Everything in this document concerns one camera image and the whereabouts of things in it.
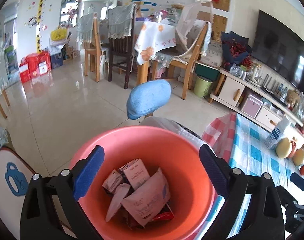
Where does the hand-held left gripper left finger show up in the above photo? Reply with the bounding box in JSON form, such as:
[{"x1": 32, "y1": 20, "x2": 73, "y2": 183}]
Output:
[{"x1": 20, "y1": 145, "x2": 105, "y2": 240}]

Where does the blue padded stool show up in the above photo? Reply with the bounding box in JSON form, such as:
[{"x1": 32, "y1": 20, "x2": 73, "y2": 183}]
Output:
[{"x1": 126, "y1": 79, "x2": 172, "y2": 120}]

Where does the green waste bin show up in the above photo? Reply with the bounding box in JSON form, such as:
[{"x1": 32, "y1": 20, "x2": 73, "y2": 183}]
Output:
[{"x1": 193, "y1": 75, "x2": 213, "y2": 98}]

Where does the pink storage case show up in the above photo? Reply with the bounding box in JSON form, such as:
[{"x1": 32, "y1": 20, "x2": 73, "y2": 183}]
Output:
[{"x1": 240, "y1": 92, "x2": 264, "y2": 119}]

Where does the dark blue flower bouquet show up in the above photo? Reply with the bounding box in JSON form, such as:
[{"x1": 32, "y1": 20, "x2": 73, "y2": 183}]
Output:
[{"x1": 220, "y1": 31, "x2": 253, "y2": 68}]

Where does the yellow bag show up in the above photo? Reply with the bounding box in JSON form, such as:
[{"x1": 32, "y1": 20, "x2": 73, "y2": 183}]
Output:
[{"x1": 50, "y1": 27, "x2": 69, "y2": 41}]

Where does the giraffe height wall sticker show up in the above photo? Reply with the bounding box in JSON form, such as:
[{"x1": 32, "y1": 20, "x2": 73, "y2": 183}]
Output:
[{"x1": 34, "y1": 0, "x2": 52, "y2": 55}]

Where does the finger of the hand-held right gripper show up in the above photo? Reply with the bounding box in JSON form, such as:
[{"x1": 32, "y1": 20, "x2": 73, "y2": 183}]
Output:
[
  {"x1": 275, "y1": 185, "x2": 304, "y2": 217},
  {"x1": 290, "y1": 172, "x2": 304, "y2": 193}
]

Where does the long white printed wrapper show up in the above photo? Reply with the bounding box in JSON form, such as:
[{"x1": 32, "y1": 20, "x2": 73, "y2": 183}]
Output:
[{"x1": 106, "y1": 183, "x2": 131, "y2": 222}]

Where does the cream television cabinet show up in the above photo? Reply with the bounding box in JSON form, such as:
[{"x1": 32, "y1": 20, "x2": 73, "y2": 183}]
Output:
[{"x1": 208, "y1": 66, "x2": 304, "y2": 143}]

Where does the white orange print tablecloth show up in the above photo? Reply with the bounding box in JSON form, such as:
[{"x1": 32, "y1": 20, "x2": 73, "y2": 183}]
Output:
[{"x1": 134, "y1": 20, "x2": 177, "y2": 67}]

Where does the white cushion with blue print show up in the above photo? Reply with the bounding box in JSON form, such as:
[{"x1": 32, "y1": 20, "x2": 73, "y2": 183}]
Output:
[{"x1": 0, "y1": 146, "x2": 38, "y2": 240}]

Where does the white printed carton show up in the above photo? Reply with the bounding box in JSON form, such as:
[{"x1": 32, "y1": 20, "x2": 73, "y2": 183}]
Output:
[{"x1": 200, "y1": 40, "x2": 223, "y2": 67}]

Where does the red gift box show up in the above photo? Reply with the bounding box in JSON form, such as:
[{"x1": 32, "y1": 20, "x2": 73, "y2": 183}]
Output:
[
  {"x1": 19, "y1": 57, "x2": 32, "y2": 83},
  {"x1": 27, "y1": 54, "x2": 41, "y2": 79},
  {"x1": 38, "y1": 51, "x2": 52, "y2": 75}
]

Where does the yellow pear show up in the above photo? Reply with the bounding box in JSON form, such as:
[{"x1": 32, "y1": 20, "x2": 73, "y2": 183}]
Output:
[
  {"x1": 276, "y1": 137, "x2": 294, "y2": 159},
  {"x1": 293, "y1": 149, "x2": 304, "y2": 166}
]

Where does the white milk bottle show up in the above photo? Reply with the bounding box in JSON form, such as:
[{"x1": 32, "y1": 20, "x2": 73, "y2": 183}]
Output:
[{"x1": 264, "y1": 116, "x2": 291, "y2": 150}]

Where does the blue cardboard box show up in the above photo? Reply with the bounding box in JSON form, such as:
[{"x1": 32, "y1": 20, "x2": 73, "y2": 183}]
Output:
[{"x1": 50, "y1": 52, "x2": 67, "y2": 69}]

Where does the black television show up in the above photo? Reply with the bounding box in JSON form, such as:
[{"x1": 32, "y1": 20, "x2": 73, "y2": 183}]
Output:
[{"x1": 250, "y1": 9, "x2": 304, "y2": 97}]

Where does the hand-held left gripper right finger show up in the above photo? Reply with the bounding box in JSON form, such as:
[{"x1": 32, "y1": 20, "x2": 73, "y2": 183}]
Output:
[{"x1": 199, "y1": 144, "x2": 285, "y2": 240}]

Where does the wooden chair with white cover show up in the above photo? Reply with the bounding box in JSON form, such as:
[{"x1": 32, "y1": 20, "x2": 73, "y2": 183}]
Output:
[{"x1": 152, "y1": 0, "x2": 212, "y2": 100}]

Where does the pink plastic bucket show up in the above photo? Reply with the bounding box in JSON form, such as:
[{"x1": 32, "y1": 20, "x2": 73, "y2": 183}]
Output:
[{"x1": 69, "y1": 126, "x2": 217, "y2": 240}]

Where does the white electric kettle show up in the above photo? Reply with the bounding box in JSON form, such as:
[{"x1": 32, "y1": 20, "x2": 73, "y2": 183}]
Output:
[{"x1": 245, "y1": 64, "x2": 263, "y2": 84}]

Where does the grey white mailer bag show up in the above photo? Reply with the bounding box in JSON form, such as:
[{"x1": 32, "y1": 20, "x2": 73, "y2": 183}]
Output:
[{"x1": 121, "y1": 167, "x2": 171, "y2": 227}]

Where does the light wooden chair grey cover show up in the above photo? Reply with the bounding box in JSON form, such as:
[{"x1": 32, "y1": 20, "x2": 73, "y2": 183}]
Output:
[{"x1": 77, "y1": 12, "x2": 109, "y2": 82}]

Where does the dark wooden chair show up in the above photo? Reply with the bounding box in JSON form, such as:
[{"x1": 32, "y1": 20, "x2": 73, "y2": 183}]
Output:
[{"x1": 107, "y1": 4, "x2": 137, "y2": 90}]

